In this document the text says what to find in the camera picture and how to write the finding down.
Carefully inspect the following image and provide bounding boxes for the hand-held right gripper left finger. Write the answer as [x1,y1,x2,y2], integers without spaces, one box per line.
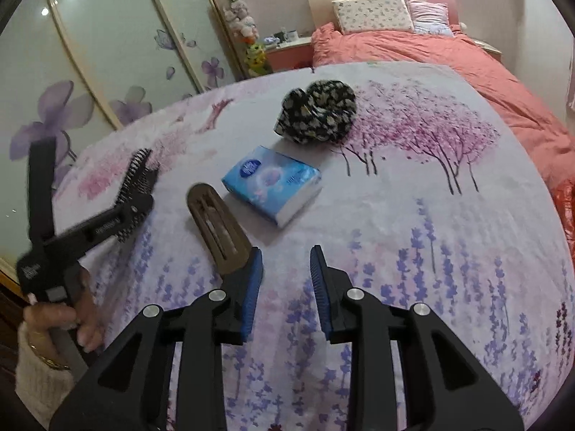
[49,246,263,431]

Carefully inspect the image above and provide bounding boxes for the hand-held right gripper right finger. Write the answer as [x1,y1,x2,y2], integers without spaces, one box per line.
[310,245,524,431]

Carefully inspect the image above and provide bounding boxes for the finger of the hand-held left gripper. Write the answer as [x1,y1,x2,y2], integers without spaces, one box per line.
[28,137,58,247]
[53,196,155,260]

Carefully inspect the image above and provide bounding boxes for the black hairbrush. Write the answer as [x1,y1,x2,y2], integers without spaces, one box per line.
[116,148,159,243]

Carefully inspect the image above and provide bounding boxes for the red plastic basket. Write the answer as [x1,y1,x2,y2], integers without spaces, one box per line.
[552,179,575,261]

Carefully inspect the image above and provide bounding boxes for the person's left forearm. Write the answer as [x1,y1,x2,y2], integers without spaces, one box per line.
[15,323,75,429]

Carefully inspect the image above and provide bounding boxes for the person's left hand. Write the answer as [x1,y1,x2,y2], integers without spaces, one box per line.
[22,265,106,353]

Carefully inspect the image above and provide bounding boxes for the floral printed tablecloth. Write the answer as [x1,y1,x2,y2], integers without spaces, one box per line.
[49,62,573,431]

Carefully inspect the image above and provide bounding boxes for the blue tissue pack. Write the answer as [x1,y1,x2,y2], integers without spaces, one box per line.
[221,145,323,228]

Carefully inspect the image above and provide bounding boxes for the floral glass wardrobe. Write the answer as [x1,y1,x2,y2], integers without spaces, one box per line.
[0,0,236,288]

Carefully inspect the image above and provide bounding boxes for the black floral scrunchie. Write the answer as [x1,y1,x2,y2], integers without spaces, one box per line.
[274,79,358,145]

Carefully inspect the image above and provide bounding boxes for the pink nightstand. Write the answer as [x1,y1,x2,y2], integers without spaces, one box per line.
[265,36,315,73]

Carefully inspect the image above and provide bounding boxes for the stack of plush toys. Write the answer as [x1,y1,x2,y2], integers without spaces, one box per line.
[222,0,272,77]

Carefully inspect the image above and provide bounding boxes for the items on nightstand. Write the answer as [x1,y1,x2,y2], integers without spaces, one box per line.
[265,29,299,48]

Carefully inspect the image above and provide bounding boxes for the pink bed duvet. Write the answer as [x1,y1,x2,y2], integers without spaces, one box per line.
[311,22,575,189]

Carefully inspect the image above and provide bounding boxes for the white floral pillow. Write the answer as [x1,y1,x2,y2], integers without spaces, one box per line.
[332,0,414,35]

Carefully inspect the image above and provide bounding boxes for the cream nightstand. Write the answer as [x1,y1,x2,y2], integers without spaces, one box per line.
[474,38,503,61]

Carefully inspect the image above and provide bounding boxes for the pink striped pillow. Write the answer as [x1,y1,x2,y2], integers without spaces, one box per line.
[405,0,454,37]

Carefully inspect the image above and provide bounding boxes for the gold bracelet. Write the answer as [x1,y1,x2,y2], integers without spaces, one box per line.
[27,343,73,371]

